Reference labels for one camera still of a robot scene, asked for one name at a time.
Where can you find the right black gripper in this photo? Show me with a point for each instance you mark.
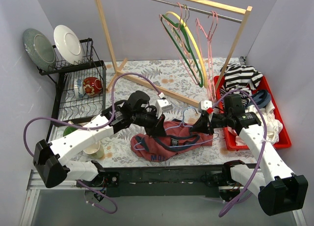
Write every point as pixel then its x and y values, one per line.
pixel 206 123

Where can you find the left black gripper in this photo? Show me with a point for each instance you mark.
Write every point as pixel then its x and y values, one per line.
pixel 157 124

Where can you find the red tank top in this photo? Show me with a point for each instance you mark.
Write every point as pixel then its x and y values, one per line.
pixel 171 140

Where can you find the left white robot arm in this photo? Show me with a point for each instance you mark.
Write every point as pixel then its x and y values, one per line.
pixel 53 160

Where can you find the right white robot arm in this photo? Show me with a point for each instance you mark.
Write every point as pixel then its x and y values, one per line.
pixel 262 152

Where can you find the pink notched hanger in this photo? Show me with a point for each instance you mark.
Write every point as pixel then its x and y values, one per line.
pixel 183 42

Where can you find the green velvet hanger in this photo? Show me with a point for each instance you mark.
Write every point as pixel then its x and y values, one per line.
pixel 189 52

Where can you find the yellow plastic hanger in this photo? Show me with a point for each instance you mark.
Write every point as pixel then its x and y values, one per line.
pixel 193 44

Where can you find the floral table mat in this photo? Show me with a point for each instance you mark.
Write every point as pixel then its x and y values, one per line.
pixel 159 88

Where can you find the black white striped garment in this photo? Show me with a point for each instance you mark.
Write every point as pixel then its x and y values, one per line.
pixel 240 77

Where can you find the pale green mug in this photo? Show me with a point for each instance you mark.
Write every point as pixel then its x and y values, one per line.
pixel 94 151

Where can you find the dark blue garment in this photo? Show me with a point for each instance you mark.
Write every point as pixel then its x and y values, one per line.
pixel 261 98

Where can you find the white cloth in bin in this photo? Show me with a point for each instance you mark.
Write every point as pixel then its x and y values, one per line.
pixel 274 126

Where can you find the wooden clothes rack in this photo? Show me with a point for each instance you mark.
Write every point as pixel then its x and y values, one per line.
pixel 149 40

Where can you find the red floral bowl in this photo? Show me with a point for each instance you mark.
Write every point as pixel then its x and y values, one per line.
pixel 92 86

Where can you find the red plastic bin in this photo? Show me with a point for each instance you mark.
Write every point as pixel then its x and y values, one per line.
pixel 284 139

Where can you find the green inside mug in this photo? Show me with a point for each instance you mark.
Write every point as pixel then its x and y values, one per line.
pixel 69 129

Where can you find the blue white bowl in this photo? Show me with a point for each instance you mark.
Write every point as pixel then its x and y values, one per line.
pixel 78 88

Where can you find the white plate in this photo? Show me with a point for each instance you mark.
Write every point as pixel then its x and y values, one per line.
pixel 68 44

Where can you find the grey green plate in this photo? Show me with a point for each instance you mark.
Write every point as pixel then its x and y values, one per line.
pixel 39 49

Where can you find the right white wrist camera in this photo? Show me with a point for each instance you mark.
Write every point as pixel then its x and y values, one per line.
pixel 204 105

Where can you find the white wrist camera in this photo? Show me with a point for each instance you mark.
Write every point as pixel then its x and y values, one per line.
pixel 204 105
pixel 163 105

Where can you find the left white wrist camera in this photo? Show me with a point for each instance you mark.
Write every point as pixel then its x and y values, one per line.
pixel 163 105

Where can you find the pink wire hanger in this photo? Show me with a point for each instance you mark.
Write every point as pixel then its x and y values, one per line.
pixel 198 31
pixel 212 57
pixel 163 21

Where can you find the pink wire hanger far right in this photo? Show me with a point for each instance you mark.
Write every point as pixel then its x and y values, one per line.
pixel 212 57

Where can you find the black wire dish rack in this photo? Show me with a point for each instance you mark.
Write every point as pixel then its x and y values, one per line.
pixel 66 106

